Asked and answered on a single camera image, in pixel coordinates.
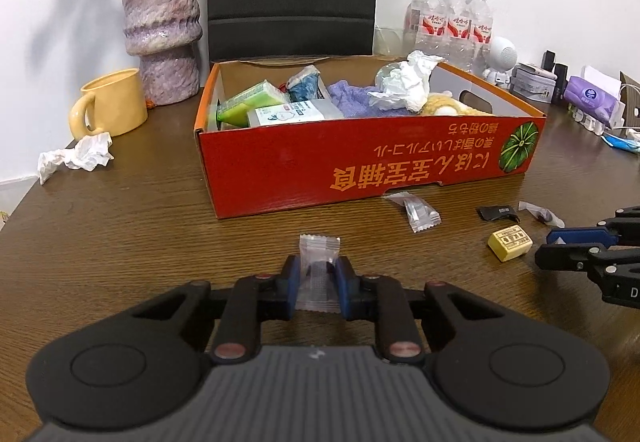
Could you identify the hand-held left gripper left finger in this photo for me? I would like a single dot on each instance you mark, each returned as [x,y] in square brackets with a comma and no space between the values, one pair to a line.
[290,287]

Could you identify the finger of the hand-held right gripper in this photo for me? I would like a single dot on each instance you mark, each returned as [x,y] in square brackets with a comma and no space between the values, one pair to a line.
[582,236]
[565,256]

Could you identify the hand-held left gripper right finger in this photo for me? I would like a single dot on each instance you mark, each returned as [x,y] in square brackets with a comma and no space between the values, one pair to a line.
[346,287]

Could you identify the red cardboard box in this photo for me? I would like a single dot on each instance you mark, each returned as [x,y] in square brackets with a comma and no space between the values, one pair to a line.
[350,172]

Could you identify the white wet wipes pack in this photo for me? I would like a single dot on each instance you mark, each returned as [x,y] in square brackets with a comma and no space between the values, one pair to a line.
[295,112]

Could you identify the white yellow plush lamb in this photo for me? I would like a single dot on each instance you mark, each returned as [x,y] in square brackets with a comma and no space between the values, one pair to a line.
[445,106]

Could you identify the purple cloth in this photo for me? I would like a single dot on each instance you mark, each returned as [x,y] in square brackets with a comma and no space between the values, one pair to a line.
[350,97]

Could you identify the green sponge pack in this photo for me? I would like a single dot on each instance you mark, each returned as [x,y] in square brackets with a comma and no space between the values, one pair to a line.
[250,99]

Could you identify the blue snack packet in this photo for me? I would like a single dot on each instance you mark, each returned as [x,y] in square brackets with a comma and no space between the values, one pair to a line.
[305,84]

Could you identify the large white tissue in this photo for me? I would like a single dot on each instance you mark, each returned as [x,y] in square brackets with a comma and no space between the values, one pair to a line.
[405,84]

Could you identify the clear wrapper with dark candy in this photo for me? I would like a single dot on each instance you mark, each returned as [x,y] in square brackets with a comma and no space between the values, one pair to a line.
[545,214]

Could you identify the yellow small block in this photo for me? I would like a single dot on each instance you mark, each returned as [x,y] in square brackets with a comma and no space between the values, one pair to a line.
[510,244]

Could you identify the black small packet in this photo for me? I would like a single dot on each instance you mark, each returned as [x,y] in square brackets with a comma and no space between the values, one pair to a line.
[497,213]

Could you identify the white power strip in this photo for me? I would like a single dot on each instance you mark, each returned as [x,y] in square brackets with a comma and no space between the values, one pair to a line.
[595,121]

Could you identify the purple tissue pack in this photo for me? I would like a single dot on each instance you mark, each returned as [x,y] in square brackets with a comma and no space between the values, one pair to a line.
[592,97]

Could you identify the wooden chair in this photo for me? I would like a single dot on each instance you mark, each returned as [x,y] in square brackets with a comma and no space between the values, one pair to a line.
[631,97]

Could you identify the grey small box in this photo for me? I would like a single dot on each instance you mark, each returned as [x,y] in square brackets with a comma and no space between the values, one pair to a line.
[532,82]

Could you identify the black small device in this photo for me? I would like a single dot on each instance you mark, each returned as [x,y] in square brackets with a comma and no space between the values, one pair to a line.
[555,69]

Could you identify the white robot figurine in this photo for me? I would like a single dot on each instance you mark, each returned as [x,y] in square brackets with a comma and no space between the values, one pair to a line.
[500,57]

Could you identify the clear water bottle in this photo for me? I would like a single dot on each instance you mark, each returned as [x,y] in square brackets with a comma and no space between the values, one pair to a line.
[425,17]
[480,29]
[456,22]

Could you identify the clear glass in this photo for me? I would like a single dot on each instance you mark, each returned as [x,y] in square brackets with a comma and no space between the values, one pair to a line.
[389,42]

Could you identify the yellow mug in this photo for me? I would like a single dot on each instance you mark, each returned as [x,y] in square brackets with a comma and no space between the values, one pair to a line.
[115,104]

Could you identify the purple textured vase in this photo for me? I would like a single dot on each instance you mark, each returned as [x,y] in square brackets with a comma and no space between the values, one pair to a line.
[160,32]

